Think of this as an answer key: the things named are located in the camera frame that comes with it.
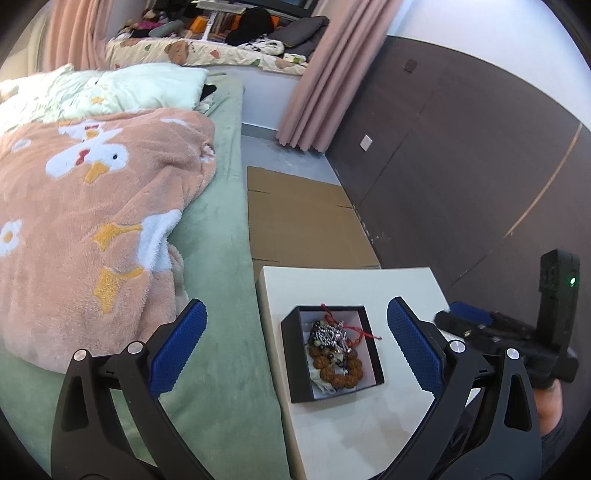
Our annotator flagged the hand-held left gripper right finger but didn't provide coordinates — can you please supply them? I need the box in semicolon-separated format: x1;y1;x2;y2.
369;296;543;480

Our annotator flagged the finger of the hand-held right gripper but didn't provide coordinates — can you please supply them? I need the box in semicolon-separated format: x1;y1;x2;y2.
450;302;494;325
434;310;490;344

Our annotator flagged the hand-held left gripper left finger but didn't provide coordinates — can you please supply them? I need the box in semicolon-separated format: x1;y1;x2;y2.
50;298;215;480

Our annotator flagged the silver chain necklace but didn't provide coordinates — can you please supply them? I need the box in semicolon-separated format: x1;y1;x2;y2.
308;320;354;356

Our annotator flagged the brown bead bracelet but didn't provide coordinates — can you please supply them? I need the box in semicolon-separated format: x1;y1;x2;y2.
308;342;363;388

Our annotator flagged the black jewelry box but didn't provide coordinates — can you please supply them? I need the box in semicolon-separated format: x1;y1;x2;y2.
281;305;385;403

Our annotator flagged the person's right hand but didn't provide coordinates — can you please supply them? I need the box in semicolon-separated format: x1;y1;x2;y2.
533;381;564;437

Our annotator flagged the green bed sheet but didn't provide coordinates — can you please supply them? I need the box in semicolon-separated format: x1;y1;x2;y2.
0;74;291;480

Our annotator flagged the pink duck print blanket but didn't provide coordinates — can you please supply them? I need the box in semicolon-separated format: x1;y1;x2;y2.
0;108;218;374

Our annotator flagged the flat cardboard sheet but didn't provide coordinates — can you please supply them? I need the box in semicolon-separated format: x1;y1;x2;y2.
247;165;382;282

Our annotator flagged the pink curtain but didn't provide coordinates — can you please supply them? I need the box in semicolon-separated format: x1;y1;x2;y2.
277;0;400;153
44;0;114;75

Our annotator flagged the pale floral pillow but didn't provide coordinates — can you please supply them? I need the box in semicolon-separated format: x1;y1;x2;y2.
0;65;100;134

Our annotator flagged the floral quilt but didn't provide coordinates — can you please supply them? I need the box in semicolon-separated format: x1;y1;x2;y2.
105;37;310;75

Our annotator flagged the pile of clothes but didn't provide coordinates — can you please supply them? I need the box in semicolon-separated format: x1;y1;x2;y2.
122;7;185;40

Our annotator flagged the dark grey cushion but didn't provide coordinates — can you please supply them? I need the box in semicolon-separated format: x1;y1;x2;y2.
268;16;329;58

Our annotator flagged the black bag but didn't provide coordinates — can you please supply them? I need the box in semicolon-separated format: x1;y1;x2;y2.
228;8;275;47

